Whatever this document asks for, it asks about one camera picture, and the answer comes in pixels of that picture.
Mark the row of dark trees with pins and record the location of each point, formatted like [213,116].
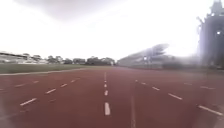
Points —
[95,61]

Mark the roofed grandstand building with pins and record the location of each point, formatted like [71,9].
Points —
[146,56]

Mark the white lane lines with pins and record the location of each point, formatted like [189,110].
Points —
[107,108]

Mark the red running track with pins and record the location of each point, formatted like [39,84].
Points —
[80,106]

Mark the green grass field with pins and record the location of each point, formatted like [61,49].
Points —
[30,68]

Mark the low pale building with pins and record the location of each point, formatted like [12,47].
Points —
[15,57]

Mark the tall dark tree cluster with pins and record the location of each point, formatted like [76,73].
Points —
[211,40]

